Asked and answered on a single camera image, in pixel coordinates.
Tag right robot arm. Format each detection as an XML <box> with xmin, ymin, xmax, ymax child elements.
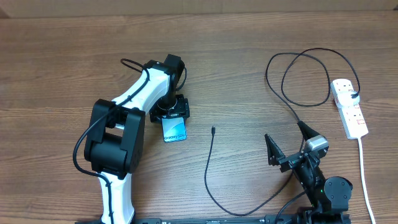
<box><xmin>264</xmin><ymin>121</ymin><xmax>353</xmax><ymax>223</ymax></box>

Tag white power strip cord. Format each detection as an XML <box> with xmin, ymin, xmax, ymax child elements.
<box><xmin>358</xmin><ymin>138</ymin><xmax>376</xmax><ymax>224</ymax></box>

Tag white charger plug adapter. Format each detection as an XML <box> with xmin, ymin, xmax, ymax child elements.
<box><xmin>335</xmin><ymin>91</ymin><xmax>360</xmax><ymax>108</ymax></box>

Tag blue Samsung Galaxy smartphone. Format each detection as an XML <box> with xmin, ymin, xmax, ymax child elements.
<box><xmin>162</xmin><ymin>118</ymin><xmax>187</xmax><ymax>142</ymax></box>

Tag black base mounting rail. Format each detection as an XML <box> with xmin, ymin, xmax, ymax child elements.
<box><xmin>75</xmin><ymin>215</ymin><xmax>351</xmax><ymax>224</ymax></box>

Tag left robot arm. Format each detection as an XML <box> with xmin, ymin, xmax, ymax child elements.
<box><xmin>78</xmin><ymin>54</ymin><xmax>190</xmax><ymax>223</ymax></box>

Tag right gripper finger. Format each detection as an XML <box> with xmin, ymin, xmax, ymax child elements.
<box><xmin>297</xmin><ymin>121</ymin><xmax>320</xmax><ymax>141</ymax></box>
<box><xmin>264</xmin><ymin>134</ymin><xmax>285</xmax><ymax>166</ymax></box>

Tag white power strip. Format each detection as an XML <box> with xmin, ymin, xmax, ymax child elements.
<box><xmin>330</xmin><ymin>79</ymin><xmax>369</xmax><ymax>139</ymax></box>

